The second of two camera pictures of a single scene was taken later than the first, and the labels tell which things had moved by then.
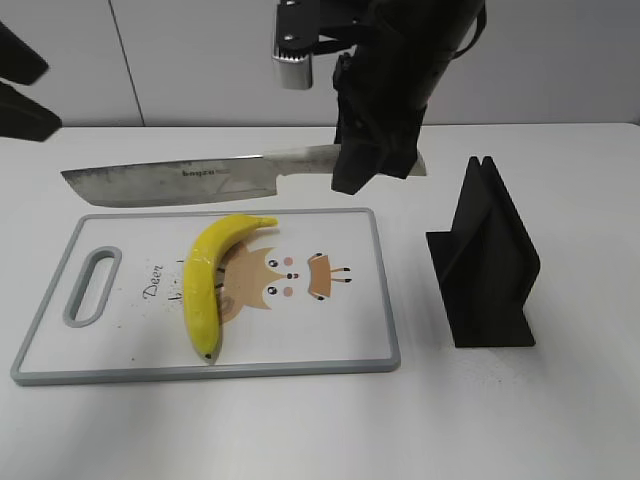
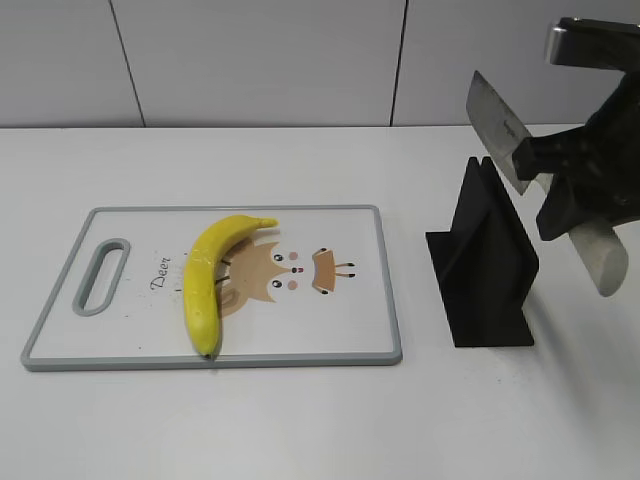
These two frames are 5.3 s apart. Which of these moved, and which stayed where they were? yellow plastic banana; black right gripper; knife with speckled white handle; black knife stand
Moved: black right gripper; knife with speckled white handle
Stayed: yellow plastic banana; black knife stand
